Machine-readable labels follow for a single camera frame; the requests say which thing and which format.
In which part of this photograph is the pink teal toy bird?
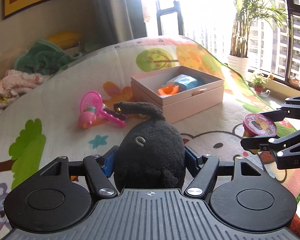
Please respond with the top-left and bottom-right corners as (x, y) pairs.
(78, 106), (97, 129)

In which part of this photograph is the black plush toy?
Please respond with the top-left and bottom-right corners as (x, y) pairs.
(114, 102), (186, 191)

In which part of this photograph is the pink toy net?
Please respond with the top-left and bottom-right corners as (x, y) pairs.
(79, 91), (125, 128)

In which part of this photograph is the orange plastic ball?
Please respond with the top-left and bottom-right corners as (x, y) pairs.
(158, 85), (179, 96)

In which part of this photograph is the blue wet cotton pack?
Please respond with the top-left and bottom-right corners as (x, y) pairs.
(166, 74), (205, 92)

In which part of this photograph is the black toy handle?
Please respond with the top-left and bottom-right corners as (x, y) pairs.
(103, 107), (127, 121)

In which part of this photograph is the small potted plant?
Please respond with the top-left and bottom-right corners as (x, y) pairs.
(250, 71), (274, 97)

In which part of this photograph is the colourful cartoon play mat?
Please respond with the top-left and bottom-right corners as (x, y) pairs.
(0, 35), (300, 240)

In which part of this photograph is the white plant pot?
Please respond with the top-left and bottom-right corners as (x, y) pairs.
(228, 55), (249, 80)

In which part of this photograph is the pink cardboard box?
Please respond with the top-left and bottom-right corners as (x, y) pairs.
(130, 66), (224, 124)

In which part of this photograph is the potted palm plant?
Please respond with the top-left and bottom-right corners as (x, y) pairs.
(230, 0), (290, 58)

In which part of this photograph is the pink floral cloth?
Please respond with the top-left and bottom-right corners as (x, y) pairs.
(0, 69), (52, 114)

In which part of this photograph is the green blanket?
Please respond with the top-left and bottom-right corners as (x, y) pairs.
(12, 40), (83, 75)

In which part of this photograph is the yellow pillow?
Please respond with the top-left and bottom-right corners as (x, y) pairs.
(46, 31), (82, 50)

